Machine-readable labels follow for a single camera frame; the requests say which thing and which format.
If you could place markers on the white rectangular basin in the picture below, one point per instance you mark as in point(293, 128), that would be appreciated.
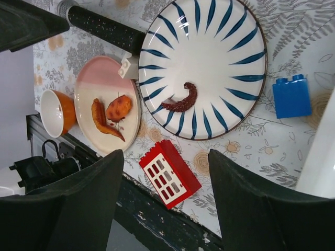
point(317, 175)

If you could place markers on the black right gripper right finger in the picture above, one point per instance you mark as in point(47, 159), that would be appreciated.
point(257, 214)

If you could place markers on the blue toy brick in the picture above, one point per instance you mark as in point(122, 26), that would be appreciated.
point(292, 97)

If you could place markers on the blue striped white plate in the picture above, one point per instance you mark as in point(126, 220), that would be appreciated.
point(202, 67)

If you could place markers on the small white bowl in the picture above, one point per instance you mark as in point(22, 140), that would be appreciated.
point(57, 112)

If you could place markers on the red orange food piece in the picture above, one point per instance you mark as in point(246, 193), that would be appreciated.
point(118, 108)

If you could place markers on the white toy brick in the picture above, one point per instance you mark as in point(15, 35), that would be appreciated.
point(129, 66)

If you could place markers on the pink white plate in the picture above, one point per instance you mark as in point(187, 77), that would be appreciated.
point(99, 79)

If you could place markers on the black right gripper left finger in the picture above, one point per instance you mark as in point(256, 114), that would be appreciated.
point(74, 213)

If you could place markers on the red toy window block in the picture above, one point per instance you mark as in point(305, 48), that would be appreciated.
point(171, 177)

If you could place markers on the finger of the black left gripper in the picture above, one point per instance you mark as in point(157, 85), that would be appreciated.
point(23, 24)

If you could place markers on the black rhinestone microphone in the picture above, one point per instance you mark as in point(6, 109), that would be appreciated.
point(113, 32)

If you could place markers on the orange food slice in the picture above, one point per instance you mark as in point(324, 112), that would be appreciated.
point(99, 118)

